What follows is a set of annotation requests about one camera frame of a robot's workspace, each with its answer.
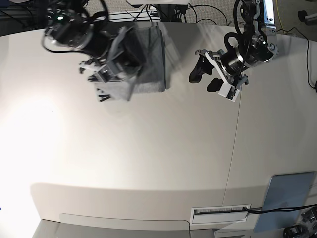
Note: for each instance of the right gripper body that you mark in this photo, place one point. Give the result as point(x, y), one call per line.
point(114, 66)

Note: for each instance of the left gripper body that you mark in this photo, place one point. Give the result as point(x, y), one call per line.
point(232, 79)

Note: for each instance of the white cable grommet slot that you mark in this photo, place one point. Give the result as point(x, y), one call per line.
point(218, 215)

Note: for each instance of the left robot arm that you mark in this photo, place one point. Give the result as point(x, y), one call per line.
point(254, 41)

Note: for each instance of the blue-grey board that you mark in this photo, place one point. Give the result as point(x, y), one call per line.
point(287, 190)

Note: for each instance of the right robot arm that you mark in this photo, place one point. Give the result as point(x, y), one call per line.
point(72, 28)

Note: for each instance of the grey T-shirt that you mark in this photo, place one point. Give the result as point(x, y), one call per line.
point(146, 63)

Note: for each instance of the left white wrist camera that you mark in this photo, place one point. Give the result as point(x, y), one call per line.
point(229, 92)

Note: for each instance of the black device on floor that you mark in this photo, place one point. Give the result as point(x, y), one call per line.
point(296, 231)

